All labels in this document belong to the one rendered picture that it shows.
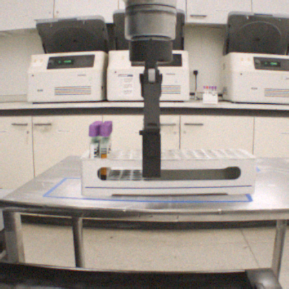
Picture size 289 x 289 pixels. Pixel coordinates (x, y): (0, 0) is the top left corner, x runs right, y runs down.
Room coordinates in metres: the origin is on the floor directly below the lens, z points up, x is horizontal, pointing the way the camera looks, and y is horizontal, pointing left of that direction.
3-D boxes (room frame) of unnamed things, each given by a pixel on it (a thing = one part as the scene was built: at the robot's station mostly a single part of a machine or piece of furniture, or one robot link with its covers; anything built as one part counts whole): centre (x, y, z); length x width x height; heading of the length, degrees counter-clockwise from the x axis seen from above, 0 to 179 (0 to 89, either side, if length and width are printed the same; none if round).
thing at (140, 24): (0.67, -0.01, 1.11); 0.09 x 0.09 x 0.06
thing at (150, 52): (0.67, -0.01, 1.03); 0.08 x 0.07 x 0.09; 0
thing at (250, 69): (2.85, -0.88, 1.25); 0.62 x 0.56 x 0.69; 177
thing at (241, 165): (0.67, -0.04, 0.85); 0.30 x 0.10 x 0.06; 90
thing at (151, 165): (0.62, -0.01, 0.89); 0.03 x 0.01 x 0.07; 90
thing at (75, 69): (2.92, 0.56, 1.22); 0.62 x 0.56 x 0.64; 175
